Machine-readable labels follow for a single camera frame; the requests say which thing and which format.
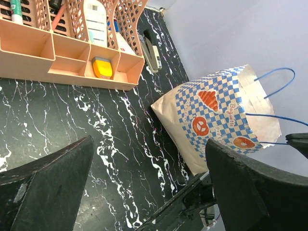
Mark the green white glue stick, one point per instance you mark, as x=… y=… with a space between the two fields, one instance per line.
x=16 y=11

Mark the white label bottle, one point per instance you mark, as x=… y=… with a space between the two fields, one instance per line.
x=96 y=19

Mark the peach desk organizer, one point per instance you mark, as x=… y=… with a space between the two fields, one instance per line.
x=33 y=51

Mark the red pen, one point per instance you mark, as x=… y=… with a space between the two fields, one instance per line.
x=58 y=17

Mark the white small box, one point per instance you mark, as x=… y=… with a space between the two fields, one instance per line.
x=123 y=45

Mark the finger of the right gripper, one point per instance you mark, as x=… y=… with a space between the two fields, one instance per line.
x=299 y=141

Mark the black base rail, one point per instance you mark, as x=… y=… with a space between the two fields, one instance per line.
x=191 y=208

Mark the checkered paper bag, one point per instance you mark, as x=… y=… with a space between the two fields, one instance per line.
x=229 y=106

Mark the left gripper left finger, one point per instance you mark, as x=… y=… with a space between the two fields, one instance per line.
x=45 y=194

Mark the black grey stapler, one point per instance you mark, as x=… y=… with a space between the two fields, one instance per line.
x=150 y=51

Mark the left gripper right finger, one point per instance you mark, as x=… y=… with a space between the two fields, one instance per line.
x=253 y=196

